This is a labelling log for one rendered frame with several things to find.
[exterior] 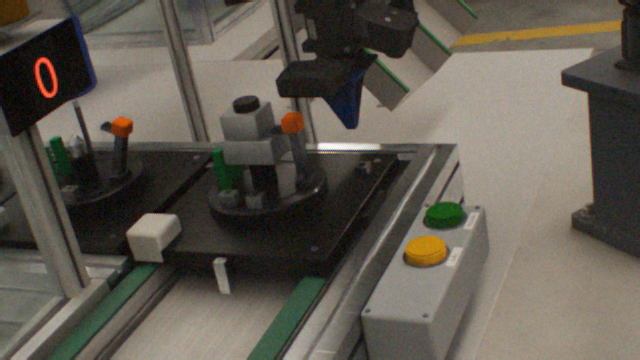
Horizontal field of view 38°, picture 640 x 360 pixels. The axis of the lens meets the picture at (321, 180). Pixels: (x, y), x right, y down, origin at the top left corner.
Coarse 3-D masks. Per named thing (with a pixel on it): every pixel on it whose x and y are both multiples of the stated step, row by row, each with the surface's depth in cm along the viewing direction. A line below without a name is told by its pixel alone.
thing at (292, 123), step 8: (288, 112) 101; (296, 112) 101; (280, 120) 100; (288, 120) 100; (296, 120) 99; (272, 128) 102; (280, 128) 101; (288, 128) 100; (296, 128) 100; (296, 136) 101; (296, 144) 101; (304, 144) 102; (296, 152) 102; (304, 152) 102; (296, 160) 102; (304, 160) 102; (296, 168) 103; (304, 168) 102; (304, 176) 103
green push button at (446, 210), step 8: (432, 208) 98; (440, 208) 97; (448, 208) 97; (456, 208) 97; (432, 216) 96; (440, 216) 96; (448, 216) 96; (456, 216) 96; (432, 224) 96; (440, 224) 96; (448, 224) 95; (456, 224) 96
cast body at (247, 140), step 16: (224, 112) 102; (240, 112) 101; (256, 112) 100; (272, 112) 103; (224, 128) 102; (240, 128) 101; (256, 128) 100; (224, 144) 103; (240, 144) 102; (256, 144) 101; (272, 144) 101; (288, 144) 105; (240, 160) 103; (256, 160) 102; (272, 160) 101
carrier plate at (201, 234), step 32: (320, 160) 114; (352, 160) 112; (384, 160) 111; (192, 192) 112; (352, 192) 105; (192, 224) 105; (288, 224) 101; (320, 224) 99; (352, 224) 99; (192, 256) 99; (224, 256) 98; (256, 256) 96; (288, 256) 95; (320, 256) 93
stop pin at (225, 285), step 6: (222, 258) 97; (216, 264) 97; (222, 264) 97; (228, 264) 97; (216, 270) 97; (222, 270) 97; (228, 270) 98; (222, 276) 97; (228, 276) 98; (222, 282) 98; (228, 282) 98; (222, 288) 98; (228, 288) 98; (234, 288) 99
